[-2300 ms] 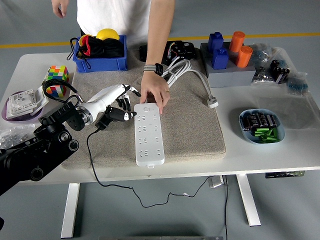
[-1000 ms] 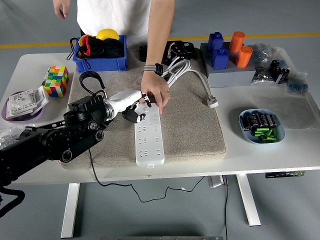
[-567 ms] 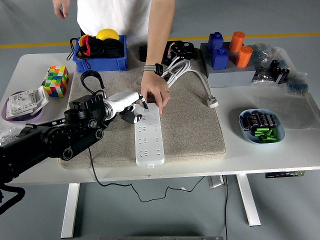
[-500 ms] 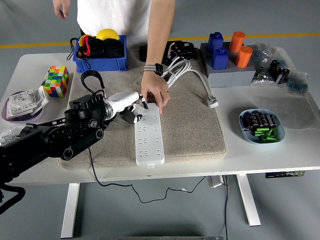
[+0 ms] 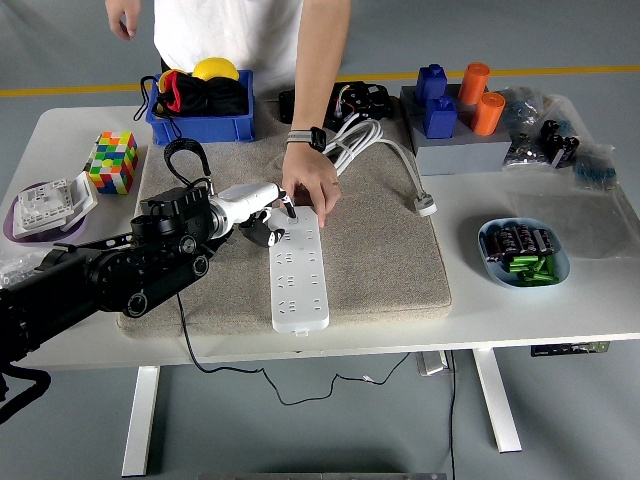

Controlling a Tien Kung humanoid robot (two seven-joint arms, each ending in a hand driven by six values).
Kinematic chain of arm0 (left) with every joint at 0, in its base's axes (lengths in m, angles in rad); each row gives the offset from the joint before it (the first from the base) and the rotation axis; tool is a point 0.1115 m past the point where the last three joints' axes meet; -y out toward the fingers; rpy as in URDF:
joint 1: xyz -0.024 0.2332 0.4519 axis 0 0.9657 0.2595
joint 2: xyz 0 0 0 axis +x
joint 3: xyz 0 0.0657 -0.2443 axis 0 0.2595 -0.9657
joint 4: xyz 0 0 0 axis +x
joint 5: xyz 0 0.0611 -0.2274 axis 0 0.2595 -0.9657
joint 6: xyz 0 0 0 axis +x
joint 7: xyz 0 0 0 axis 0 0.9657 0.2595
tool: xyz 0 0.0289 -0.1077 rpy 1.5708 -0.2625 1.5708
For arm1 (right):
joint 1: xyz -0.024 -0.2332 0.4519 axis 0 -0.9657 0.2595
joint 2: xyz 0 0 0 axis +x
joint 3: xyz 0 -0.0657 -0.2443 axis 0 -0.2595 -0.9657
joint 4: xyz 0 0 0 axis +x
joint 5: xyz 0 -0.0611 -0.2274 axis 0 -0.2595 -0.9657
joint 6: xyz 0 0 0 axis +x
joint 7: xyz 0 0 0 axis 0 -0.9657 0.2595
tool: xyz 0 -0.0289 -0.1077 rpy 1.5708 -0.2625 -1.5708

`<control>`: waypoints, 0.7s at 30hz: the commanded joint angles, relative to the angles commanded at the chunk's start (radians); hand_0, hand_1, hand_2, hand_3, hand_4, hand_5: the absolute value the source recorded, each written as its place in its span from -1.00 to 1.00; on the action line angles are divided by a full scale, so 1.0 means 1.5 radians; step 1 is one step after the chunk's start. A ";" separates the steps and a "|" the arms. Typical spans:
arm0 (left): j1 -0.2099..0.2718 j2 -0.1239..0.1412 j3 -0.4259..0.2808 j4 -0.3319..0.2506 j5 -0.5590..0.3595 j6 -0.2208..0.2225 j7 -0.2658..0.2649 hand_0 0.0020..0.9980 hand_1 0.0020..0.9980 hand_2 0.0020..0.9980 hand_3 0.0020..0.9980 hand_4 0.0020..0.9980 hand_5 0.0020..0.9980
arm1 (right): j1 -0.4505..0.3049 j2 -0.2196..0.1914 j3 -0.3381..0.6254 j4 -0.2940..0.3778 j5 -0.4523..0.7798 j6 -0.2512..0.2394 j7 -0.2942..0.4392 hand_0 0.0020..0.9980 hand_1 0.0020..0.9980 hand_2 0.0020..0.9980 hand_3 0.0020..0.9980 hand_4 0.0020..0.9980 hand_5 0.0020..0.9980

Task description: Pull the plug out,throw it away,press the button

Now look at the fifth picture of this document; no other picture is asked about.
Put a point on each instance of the person's right hand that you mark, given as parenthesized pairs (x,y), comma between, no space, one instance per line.
(122,15)

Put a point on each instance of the person's left hand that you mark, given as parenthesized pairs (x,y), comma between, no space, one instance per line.
(310,172)

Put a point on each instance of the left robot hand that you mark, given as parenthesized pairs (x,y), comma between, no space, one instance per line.
(247,200)

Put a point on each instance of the person's left forearm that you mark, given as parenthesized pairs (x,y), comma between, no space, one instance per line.
(320,65)

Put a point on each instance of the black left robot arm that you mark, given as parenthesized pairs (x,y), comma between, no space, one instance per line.
(100,280)

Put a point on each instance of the black wrist watch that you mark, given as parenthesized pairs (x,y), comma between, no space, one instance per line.
(316,137)

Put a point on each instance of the blue plastic bin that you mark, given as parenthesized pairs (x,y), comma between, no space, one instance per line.
(200,131)

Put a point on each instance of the black electronic device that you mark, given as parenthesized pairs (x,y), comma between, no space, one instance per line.
(365,100)

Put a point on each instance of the person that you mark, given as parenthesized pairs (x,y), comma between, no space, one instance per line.
(225,35)

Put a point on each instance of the yellow ball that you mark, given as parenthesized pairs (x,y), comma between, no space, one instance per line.
(215,69)

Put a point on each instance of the grey-brown mat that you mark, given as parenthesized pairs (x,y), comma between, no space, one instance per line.
(375,260)

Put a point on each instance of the blue plastic block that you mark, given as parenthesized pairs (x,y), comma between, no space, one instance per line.
(431,82)
(440,120)

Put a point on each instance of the multicolour puzzle cube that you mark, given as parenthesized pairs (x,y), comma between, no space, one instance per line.
(112,160)

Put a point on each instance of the grey block base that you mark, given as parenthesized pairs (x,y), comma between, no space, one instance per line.
(460,155)

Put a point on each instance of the orange cylinder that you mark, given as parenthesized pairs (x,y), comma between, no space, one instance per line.
(489,114)
(473,82)

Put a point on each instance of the black cylindrical capacitor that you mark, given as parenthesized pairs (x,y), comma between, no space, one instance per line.
(545,241)
(509,240)
(527,239)
(491,246)

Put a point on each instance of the clear bag of small parts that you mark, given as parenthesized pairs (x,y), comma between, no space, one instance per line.
(525,152)

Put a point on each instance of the clear crumpled plastic bag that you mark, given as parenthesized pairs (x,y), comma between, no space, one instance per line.
(522,105)

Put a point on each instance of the green stick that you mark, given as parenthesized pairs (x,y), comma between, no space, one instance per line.
(522,263)
(547,267)
(535,280)

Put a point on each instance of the clear bag of screws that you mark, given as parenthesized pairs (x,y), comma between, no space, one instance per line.
(15,265)

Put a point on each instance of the white table leg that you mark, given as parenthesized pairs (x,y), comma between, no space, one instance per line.
(497,400)
(141,420)

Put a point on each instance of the clear bag of black capacitors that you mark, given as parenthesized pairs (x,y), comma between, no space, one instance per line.
(560,142)

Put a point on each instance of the flat clear plastic bag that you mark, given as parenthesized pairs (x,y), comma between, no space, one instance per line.
(575,225)

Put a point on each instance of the light blue bowl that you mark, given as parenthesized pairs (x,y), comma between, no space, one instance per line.
(562,272)

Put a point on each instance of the clear bag of blue components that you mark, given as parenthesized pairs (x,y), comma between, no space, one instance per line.
(595,170)

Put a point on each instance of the black table control panel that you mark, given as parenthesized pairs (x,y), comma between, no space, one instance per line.
(570,349)

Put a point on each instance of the white wall socket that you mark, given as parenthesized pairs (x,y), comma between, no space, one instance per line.
(37,210)

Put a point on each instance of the metal bracket under table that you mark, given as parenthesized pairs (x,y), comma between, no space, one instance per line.
(431,362)

